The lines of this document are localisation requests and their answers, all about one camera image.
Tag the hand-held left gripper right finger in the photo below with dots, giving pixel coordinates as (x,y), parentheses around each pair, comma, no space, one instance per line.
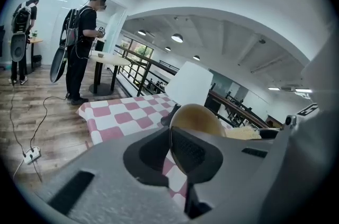
(233,154)

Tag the white power strip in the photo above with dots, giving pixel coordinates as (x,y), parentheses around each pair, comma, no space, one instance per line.
(32,155)

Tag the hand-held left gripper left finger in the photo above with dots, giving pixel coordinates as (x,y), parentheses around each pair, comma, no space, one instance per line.
(111,164)

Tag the round pendant ceiling lamp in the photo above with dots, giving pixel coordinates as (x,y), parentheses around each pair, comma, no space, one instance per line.
(142,32)
(167,49)
(196,58)
(177,38)

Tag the small wooden side table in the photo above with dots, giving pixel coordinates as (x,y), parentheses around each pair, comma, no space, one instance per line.
(35,40)

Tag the black bin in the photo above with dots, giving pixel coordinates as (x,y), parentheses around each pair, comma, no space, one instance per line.
(37,61)

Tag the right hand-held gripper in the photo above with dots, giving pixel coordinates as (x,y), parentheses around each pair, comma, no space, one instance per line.
(307,164)

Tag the small potted plant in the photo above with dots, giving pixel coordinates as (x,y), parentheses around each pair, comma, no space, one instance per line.
(34,34)

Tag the yellow scrubbing sponge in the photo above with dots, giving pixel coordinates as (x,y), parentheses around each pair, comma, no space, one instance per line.
(243,133)

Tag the brown bowl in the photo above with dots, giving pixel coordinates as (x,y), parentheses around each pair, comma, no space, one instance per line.
(196,119)

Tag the black metal railing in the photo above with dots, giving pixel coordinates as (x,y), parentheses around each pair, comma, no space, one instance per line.
(148,62)

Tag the small grey bowl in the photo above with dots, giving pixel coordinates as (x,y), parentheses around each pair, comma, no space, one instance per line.
(100,54)

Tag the round light wooden table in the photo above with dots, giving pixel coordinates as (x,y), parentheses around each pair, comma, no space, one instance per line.
(114,59)

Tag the pink white checkered tablecloth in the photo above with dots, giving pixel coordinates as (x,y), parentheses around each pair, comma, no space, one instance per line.
(124,117)

